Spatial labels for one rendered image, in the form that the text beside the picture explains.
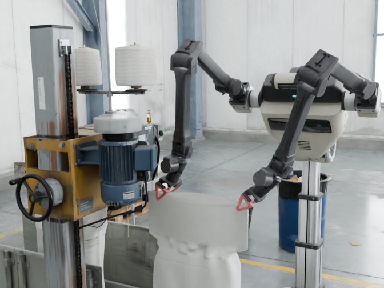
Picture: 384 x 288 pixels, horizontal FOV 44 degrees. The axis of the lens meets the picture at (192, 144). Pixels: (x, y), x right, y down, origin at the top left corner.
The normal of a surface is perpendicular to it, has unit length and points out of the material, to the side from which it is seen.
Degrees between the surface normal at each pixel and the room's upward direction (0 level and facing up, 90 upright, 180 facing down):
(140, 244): 90
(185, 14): 90
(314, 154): 130
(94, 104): 90
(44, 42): 90
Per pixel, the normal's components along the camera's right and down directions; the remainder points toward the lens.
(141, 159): -0.06, 0.15
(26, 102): 0.89, 0.06
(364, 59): -0.46, 0.15
